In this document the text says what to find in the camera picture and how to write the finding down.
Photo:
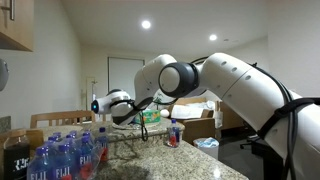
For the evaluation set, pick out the Fiji water bottle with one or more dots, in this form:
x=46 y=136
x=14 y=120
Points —
x=173 y=134

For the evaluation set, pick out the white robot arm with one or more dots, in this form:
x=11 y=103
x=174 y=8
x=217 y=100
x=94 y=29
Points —
x=288 y=122

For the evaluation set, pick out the pack of Fiji water bottles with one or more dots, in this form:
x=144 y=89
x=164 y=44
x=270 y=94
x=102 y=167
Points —
x=74 y=157

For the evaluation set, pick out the green tissue box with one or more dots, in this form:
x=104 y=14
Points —
x=148 y=116

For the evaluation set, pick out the beige sofa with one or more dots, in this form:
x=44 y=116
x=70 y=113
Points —
x=203 y=118

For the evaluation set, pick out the white trash bin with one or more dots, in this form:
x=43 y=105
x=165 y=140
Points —
x=209 y=146

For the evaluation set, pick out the wooden chair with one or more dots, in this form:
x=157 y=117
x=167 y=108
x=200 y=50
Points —
x=63 y=118

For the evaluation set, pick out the dark drink jar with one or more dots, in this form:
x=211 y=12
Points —
x=16 y=155

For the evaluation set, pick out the wall telephone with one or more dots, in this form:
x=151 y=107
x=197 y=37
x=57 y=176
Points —
x=4 y=74

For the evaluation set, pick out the wooden wall cabinets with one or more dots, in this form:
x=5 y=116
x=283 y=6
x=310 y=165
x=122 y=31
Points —
x=16 y=24

